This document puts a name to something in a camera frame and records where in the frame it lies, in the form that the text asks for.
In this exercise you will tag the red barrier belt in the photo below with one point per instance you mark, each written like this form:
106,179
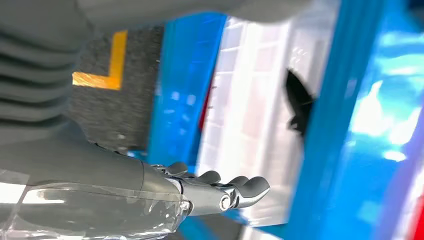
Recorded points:
418,222

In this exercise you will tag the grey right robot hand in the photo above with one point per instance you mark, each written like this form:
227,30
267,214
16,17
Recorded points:
82,172

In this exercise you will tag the yellow floor tape square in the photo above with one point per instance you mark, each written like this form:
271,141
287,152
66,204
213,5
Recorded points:
117,59

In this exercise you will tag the blue metal shelf rack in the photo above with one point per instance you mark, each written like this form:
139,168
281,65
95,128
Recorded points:
185,82

